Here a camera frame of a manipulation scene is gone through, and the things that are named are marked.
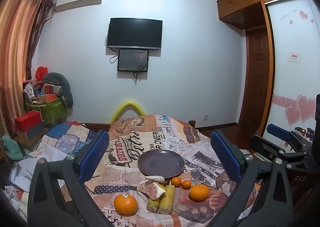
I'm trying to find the orange cardboard box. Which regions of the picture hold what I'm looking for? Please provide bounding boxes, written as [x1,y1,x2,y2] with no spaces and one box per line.
[40,85,60,103]

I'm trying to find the red box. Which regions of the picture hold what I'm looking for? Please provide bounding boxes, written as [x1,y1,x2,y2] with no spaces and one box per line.
[14,110,42,132]

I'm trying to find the newspaper-print blanket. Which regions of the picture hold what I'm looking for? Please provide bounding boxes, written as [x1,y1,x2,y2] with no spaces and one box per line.
[82,114,265,227]

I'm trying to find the grey pillow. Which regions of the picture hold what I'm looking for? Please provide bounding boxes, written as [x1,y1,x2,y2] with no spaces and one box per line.
[42,72,74,107]

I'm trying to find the blue patchwork quilt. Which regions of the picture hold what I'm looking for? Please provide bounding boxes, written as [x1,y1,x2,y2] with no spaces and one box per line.
[5,122,100,217]

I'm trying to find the red plastic bag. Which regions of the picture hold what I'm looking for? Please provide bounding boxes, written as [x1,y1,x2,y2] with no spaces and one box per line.
[35,66,48,80]

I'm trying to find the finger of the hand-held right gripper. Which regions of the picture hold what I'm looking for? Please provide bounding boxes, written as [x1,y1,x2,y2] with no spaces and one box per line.
[266,124,313,152]
[250,135,309,167]

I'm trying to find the small black wall monitor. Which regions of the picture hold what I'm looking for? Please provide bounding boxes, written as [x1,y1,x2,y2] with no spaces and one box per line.
[117,49,149,72]

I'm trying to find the green corn cob front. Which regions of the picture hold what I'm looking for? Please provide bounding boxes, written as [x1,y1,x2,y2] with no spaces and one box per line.
[158,185,175,215]

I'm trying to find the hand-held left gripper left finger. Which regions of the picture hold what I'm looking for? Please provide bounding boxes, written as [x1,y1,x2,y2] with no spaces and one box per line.
[27,129,118,227]

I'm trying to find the white cloth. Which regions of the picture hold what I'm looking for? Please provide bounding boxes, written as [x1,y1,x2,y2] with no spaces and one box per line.
[10,147,60,189]

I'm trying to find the green storage box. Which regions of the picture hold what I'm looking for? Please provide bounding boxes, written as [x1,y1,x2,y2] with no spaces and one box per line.
[25,94,67,126]

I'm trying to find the large orange with sticker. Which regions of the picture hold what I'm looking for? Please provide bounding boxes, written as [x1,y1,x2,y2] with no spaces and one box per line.
[114,193,138,216]

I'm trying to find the dark purple plate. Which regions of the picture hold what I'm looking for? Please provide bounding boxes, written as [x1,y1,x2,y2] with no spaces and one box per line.
[137,149,185,177]

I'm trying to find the orange striped curtain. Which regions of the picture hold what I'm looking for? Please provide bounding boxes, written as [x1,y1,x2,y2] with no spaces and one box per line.
[0,0,48,142]

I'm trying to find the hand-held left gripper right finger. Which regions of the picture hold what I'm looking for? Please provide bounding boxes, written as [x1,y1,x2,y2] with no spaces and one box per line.
[210,130,290,227]

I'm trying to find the black wall television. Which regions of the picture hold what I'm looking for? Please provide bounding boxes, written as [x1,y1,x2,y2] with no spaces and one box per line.
[107,18,163,50]

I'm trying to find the brown wooden door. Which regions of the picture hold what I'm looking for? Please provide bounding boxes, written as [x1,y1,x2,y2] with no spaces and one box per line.
[239,25,272,127]

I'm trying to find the white heart-print sliding door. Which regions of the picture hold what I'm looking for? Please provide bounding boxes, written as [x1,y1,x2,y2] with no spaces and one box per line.
[265,0,320,142]

